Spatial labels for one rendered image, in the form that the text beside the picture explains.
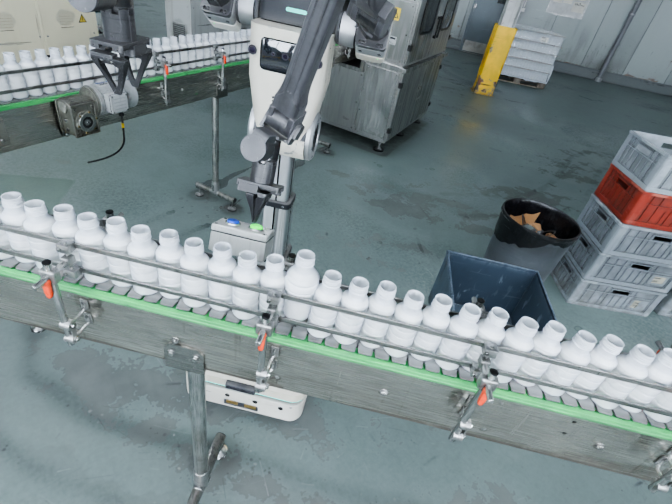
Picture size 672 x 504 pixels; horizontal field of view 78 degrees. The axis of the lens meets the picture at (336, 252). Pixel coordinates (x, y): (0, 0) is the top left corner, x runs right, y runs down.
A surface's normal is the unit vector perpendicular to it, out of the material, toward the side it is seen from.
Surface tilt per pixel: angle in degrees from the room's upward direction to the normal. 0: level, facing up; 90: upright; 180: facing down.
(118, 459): 0
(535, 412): 90
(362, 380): 90
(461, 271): 90
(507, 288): 90
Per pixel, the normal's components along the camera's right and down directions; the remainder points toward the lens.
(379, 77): -0.46, 0.47
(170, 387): 0.17, -0.79
